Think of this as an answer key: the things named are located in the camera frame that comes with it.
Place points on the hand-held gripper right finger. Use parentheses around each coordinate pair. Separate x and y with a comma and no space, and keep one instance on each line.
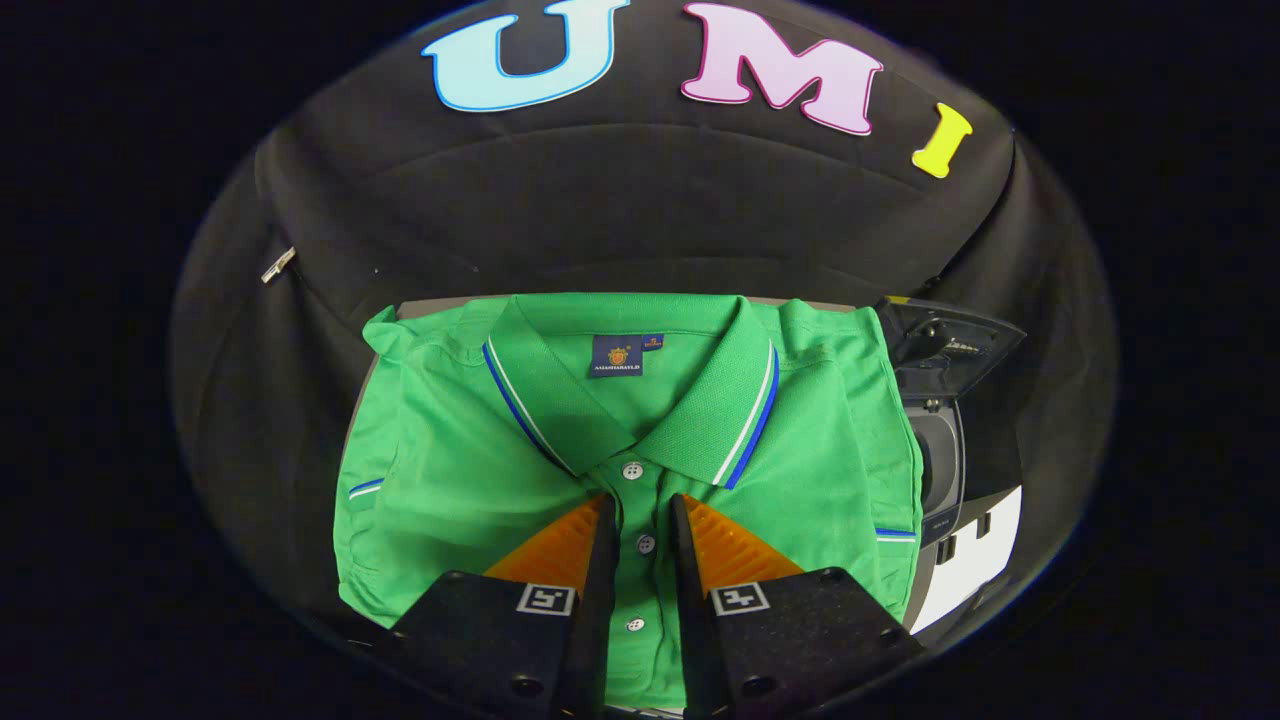
(690,600)

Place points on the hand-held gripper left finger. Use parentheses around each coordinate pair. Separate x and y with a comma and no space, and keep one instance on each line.
(600,600)

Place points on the green polo shirt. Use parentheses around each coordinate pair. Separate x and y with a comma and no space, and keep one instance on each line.
(450,450)

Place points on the grey washing machine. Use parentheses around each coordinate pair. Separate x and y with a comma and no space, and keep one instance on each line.
(940,460)

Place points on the dark glass washing machine lid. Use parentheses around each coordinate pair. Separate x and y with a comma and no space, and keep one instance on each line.
(950,345)

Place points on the white board with black marks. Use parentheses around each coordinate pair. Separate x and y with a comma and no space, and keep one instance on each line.
(975,560)

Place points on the small white clip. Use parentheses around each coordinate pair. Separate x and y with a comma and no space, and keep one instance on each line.
(278,266)

